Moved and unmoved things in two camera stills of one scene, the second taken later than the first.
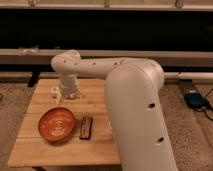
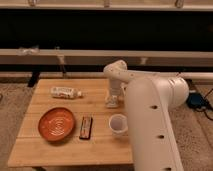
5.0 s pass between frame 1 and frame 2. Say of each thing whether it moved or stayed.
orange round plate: stayed
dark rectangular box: stayed
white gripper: moved
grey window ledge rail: stayed
